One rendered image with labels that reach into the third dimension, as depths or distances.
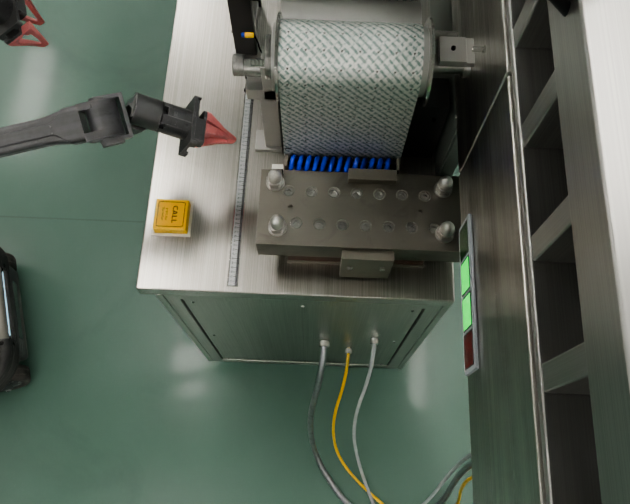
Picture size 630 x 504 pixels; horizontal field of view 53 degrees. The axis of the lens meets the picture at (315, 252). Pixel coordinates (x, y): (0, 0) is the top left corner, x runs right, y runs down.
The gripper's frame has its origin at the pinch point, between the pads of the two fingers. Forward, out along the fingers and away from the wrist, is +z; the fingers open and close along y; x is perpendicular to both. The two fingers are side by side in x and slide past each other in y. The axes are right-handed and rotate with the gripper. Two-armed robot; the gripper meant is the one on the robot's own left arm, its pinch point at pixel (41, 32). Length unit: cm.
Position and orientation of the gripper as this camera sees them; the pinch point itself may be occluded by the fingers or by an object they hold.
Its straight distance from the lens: 155.4
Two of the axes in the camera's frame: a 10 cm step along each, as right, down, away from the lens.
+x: -8.5, 3.9, 3.6
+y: -2.8, -9.0, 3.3
